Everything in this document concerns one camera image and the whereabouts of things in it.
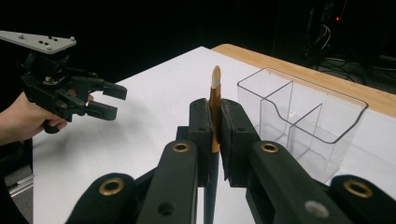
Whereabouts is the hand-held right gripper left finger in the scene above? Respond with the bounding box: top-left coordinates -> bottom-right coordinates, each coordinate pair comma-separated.
176,97 -> 216,188

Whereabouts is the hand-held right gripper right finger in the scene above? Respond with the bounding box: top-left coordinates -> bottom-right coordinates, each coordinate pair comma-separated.
219,98 -> 262,188

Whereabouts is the thin wooden stick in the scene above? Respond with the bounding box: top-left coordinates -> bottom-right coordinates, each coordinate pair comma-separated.
203,64 -> 223,224

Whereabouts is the clear acrylic organizer box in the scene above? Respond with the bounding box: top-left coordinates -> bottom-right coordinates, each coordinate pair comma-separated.
236,66 -> 370,184

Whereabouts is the white table board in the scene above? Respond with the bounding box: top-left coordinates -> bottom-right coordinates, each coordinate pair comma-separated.
32,46 -> 396,224

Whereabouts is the black computer tower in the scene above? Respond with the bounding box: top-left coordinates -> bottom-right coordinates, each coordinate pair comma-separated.
303,0 -> 348,62

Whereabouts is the aluminium floor rail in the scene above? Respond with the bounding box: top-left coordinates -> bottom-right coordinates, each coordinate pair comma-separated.
7,173 -> 35,198

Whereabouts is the bundle of floor cables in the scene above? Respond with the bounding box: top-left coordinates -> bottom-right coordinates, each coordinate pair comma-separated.
311,55 -> 396,88

